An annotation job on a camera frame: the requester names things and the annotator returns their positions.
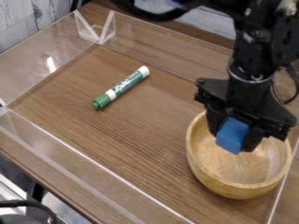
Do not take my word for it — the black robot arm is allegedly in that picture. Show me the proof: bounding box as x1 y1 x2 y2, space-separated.
111 0 299 154

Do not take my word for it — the light wooden bowl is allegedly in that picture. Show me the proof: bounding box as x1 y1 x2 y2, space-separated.
185 112 292 200

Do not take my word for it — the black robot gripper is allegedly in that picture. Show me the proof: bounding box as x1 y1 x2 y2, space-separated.
195 76 296 152

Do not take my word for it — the blue foam block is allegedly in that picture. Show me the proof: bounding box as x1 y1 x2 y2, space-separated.
216 117 248 155

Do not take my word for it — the green dry erase marker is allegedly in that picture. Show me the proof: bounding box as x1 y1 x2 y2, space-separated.
92 66 149 110

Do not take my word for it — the clear acrylic tray wall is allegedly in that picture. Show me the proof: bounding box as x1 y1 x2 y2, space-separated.
0 4 299 224

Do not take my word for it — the black cable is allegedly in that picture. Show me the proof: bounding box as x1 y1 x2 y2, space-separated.
0 199 56 224

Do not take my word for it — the black metal table frame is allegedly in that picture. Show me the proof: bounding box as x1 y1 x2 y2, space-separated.
0 155 60 224

